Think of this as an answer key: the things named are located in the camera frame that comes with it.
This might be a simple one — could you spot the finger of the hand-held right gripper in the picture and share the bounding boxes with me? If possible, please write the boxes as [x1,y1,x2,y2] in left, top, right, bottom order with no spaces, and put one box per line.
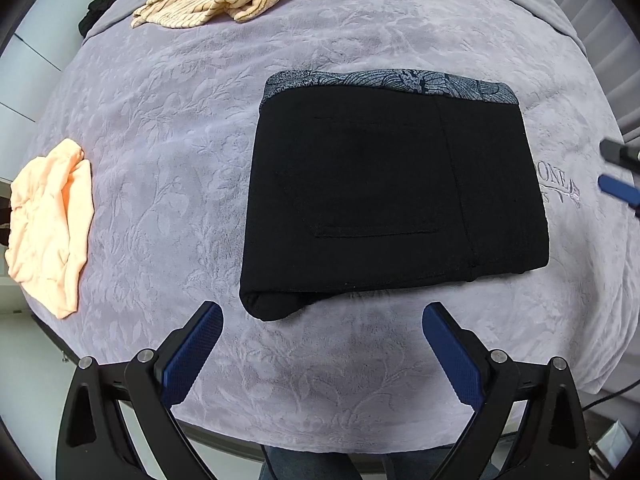
[599,139,640,173]
[597,174,640,218]

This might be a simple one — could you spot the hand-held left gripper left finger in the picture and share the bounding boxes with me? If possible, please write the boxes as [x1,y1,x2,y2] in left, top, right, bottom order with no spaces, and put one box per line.
[55,301,224,480]

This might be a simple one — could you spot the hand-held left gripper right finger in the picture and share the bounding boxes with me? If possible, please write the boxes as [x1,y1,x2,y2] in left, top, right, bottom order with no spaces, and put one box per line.
[421,301,593,480]

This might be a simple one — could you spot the black pants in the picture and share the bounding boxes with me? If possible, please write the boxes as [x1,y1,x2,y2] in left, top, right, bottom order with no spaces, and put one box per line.
[239,69,551,322]

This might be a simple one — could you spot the person's blue jeans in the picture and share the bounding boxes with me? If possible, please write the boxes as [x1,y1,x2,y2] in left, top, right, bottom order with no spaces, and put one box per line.
[260,442,466,480]

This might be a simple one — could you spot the grey curtain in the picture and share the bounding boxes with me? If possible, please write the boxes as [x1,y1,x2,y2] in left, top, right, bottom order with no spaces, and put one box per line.
[542,0,640,136]

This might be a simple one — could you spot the white paper bag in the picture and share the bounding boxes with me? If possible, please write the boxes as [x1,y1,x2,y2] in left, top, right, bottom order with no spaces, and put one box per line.
[589,420,632,478]

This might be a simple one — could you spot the orange cloth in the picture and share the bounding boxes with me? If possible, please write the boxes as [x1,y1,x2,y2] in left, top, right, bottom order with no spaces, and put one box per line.
[4,139,96,320]

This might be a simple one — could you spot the lilac embossed blanket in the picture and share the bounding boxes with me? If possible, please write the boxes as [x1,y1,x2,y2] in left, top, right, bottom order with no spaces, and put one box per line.
[30,0,636,453]

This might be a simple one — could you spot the white wardrobe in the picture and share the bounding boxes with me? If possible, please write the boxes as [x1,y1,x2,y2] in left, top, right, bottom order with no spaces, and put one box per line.
[0,0,88,181]

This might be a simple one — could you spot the dark cloth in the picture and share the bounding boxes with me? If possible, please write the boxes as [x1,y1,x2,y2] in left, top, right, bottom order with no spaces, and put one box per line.
[77,0,118,38]

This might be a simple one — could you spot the black cable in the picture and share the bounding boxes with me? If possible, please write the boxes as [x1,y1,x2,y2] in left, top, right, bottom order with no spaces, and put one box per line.
[582,390,631,408]

